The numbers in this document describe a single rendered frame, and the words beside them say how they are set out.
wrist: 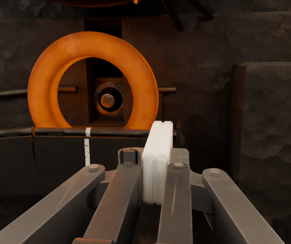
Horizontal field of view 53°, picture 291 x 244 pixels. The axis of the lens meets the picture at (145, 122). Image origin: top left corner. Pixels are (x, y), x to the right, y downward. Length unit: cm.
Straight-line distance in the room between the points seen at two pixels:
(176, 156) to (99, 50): 25
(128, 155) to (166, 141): 3
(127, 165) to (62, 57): 28
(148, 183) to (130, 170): 2
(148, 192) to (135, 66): 24
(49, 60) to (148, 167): 29
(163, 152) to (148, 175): 2
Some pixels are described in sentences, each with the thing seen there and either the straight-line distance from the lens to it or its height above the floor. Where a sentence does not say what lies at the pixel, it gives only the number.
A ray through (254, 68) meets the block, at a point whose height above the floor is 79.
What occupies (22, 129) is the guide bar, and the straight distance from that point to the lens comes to 44.
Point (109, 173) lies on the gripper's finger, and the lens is 16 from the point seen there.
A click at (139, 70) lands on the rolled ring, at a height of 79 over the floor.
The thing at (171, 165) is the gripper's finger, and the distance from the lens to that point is 16.
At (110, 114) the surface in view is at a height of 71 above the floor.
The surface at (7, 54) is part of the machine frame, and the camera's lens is 55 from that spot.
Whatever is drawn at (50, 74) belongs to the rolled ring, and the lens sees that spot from 42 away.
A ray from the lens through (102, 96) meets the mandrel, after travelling 50.
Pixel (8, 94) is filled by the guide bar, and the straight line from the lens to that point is 54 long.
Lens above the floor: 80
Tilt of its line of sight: 12 degrees down
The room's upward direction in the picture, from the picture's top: 1 degrees counter-clockwise
